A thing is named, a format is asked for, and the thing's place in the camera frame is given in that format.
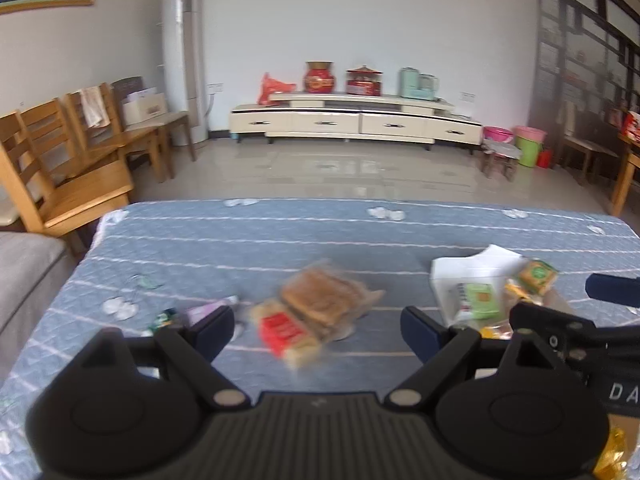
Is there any purple snack packet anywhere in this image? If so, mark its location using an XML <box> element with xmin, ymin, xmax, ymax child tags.
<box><xmin>181</xmin><ymin>296</ymin><xmax>240</xmax><ymax>327</ymax></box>

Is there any green label biscuit packet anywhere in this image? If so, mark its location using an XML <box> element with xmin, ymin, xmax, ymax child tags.
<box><xmin>516</xmin><ymin>259</ymin><xmax>559</xmax><ymax>296</ymax></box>

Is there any light green snack packet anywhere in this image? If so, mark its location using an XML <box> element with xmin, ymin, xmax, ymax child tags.
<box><xmin>454</xmin><ymin>283</ymin><xmax>501</xmax><ymax>322</ymax></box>

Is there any green white snack packet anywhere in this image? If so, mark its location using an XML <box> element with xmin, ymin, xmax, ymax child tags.
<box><xmin>141</xmin><ymin>309</ymin><xmax>180</xmax><ymax>337</ymax></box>

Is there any yellow snack packet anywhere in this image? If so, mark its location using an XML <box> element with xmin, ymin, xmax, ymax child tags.
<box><xmin>592</xmin><ymin>426</ymin><xmax>627</xmax><ymax>480</ymax></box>

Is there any yellow biscuit bag in tray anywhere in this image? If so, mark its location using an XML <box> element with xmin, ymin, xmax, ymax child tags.
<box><xmin>480</xmin><ymin>278</ymin><xmax>544</xmax><ymax>340</ymax></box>

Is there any red label cracker packet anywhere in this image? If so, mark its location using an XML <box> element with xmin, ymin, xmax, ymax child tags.
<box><xmin>250</xmin><ymin>299</ymin><xmax>322</xmax><ymax>370</ymax></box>

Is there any clear bread pack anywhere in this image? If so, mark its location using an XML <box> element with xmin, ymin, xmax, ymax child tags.
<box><xmin>280</xmin><ymin>262</ymin><xmax>385</xmax><ymax>342</ymax></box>

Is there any blue quilted table cover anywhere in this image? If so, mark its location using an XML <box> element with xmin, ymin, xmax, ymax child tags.
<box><xmin>1</xmin><ymin>198</ymin><xmax>639</xmax><ymax>479</ymax></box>

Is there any wooden table at right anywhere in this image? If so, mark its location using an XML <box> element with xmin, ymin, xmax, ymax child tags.
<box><xmin>610</xmin><ymin>133</ymin><xmax>640</xmax><ymax>217</ymax></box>

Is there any pink basin on stool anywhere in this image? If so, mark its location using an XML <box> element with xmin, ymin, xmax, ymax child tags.
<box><xmin>480</xmin><ymin>127</ymin><xmax>522</xmax><ymax>181</ymax></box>

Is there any green plastic bucket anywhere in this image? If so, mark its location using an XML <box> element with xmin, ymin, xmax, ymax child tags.
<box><xmin>514</xmin><ymin>126</ymin><xmax>547</xmax><ymax>167</ymax></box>

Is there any grey sofa cushion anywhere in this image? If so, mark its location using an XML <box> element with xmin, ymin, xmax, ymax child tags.
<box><xmin>0</xmin><ymin>232</ymin><xmax>76</xmax><ymax>382</ymax></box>

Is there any near wooden chair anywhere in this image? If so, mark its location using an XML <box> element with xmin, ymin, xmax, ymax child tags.
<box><xmin>1</xmin><ymin>112</ymin><xmax>134</xmax><ymax>238</ymax></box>

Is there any dark wooden display shelf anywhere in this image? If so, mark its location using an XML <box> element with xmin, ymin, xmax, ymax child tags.
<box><xmin>528</xmin><ymin>0</ymin><xmax>639</xmax><ymax>178</ymax></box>

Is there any dark chair with box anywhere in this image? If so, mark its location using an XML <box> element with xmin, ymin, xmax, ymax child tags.
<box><xmin>111</xmin><ymin>76</ymin><xmax>196</xmax><ymax>172</ymax></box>

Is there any cream tv cabinet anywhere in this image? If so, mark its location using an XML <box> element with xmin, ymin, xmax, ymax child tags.
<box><xmin>229</xmin><ymin>92</ymin><xmax>483</xmax><ymax>151</ymax></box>

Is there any mint green kettle appliance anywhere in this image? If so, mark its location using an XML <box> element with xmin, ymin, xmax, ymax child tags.
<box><xmin>398</xmin><ymin>67</ymin><xmax>439</xmax><ymax>101</ymax></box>

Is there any red plastic bag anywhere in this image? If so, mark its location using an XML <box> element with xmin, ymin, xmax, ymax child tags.
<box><xmin>257</xmin><ymin>73</ymin><xmax>296</xmax><ymax>105</ymax></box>

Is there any red gift box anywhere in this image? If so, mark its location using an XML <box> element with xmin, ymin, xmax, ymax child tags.
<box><xmin>345</xmin><ymin>65</ymin><xmax>382</xmax><ymax>96</ymax></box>

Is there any red round jar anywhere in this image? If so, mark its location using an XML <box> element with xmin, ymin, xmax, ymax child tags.
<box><xmin>304</xmin><ymin>61</ymin><xmax>335</xmax><ymax>93</ymax></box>

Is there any white tower air conditioner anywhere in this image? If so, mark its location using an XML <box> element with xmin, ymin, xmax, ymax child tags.
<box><xmin>160</xmin><ymin>0</ymin><xmax>208</xmax><ymax>144</ymax></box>

